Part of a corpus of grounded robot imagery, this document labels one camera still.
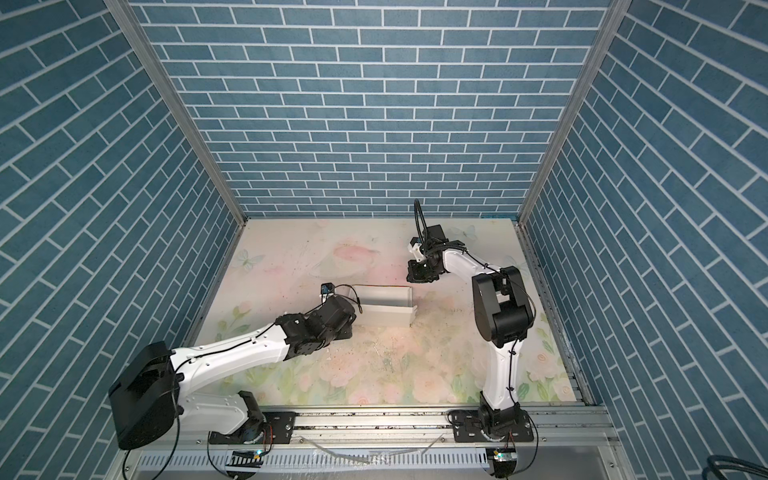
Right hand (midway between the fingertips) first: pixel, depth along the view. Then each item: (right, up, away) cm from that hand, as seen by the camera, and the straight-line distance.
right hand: (407, 274), depth 98 cm
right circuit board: (+23, -43, -24) cm, 54 cm away
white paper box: (-7, -6, -21) cm, 23 cm away
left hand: (-17, -13, -13) cm, 25 cm away
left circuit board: (-40, -43, -26) cm, 64 cm away
